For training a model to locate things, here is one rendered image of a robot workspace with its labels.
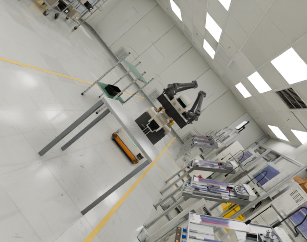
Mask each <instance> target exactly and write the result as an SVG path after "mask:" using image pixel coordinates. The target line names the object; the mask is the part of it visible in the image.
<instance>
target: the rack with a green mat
mask: <svg viewBox="0 0 307 242"><path fill-rule="evenodd" d="M129 55H130V52H129V53H127V54H126V55H125V56H124V57H123V58H122V59H120V60H119V61H118V62H117V63H116V64H115V65H114V66H112V67H111V68H110V69H109V70H108V71H107V72H105V73H104V74H103V75H102V76H101V77H100V78H98V79H97V80H96V81H95V82H94V83H93V84H92V85H90V86H89V87H88V88H87V89H86V90H85V91H83V92H82V93H81V95H84V93H86V92H87V91H88V90H89V89H90V88H91V87H93V86H94V85H95V84H97V85H98V87H99V88H100V89H101V91H102V92H103V93H102V94H101V95H100V96H99V98H100V97H101V96H102V95H103V94H105V96H106V97H107V98H111V99H115V100H119V101H120V103H121V104H122V105H124V104H125V103H126V102H127V101H128V100H130V99H131V98H132V97H133V96H134V95H136V94H137V93H138V92H139V91H140V90H142V89H143V88H144V87H145V86H146V85H148V84H149V83H150V82H151V81H152V80H153V78H152V79H151V80H150V81H148V82H146V81H145V79H144V78H143V75H144V74H145V73H146V72H143V73H142V74H140V73H139V72H138V71H137V69H136V68H135V67H137V66H138V65H139V64H140V63H141V62H138V63H137V64H136V65H135V66H133V65H131V64H130V63H129V62H127V61H126V60H125V58H126V57H127V56H129ZM122 61H123V62H124V63H125V64H126V66H127V67H128V68H129V69H130V70H129V71H128V72H127V73H125V74H124V75H123V76H122V77H121V78H119V79H118V80H117V81H116V82H115V83H114V84H113V85H115V84H116V83H118V82H119V81H120V80H121V79H122V78H124V77H125V76H126V75H127V74H128V73H129V72H132V73H133V74H134V76H135V77H136V79H135V80H134V81H133V82H131V83H130V84H129V85H128V86H127V87H125V88H124V89H123V90H122V91H121V92H120V93H118V94H117V95H116V96H111V95H109V93H108V92H107V91H106V90H105V87H106V86H107V84H104V83H101V82H99V81H100V80H101V79H102V78H103V77H104V76H105V75H107V74H108V73H109V72H110V71H111V70H112V69H114V68H115V67H116V66H117V65H118V64H119V63H121V62H122ZM137 80H139V81H141V82H143V83H145V85H144V86H142V87H141V88H140V89H139V90H138V91H136V92H135V93H134V94H133V95H132V96H130V97H129V98H128V99H127V100H126V101H123V99H122V98H121V97H120V96H119V95H120V94H122V93H123V92H124V91H125V90H126V89H128V88H129V87H130V86H131V85H132V84H134V83H135V82H136V81H137ZM118 96H119V97H118ZM105 107H106V105H104V106H103V107H102V108H101V109H100V110H99V111H97V112H96V114H98V113H99V112H100V111H101V110H103V109H104V108H105Z"/></svg>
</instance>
